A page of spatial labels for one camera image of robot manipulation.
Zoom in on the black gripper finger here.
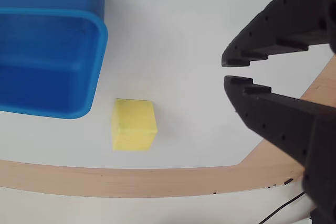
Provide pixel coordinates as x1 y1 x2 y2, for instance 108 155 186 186
223 75 336 224
221 0 336 68

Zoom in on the yellow cube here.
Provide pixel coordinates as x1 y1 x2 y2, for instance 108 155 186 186
111 98 159 152

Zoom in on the white rectangular mat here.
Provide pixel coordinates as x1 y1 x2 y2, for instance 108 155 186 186
0 0 335 170

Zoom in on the blue rectangular plastic bin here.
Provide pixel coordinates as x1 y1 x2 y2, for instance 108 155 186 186
0 0 109 120

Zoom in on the thin black cable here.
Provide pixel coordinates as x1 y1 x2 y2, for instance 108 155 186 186
258 191 307 224

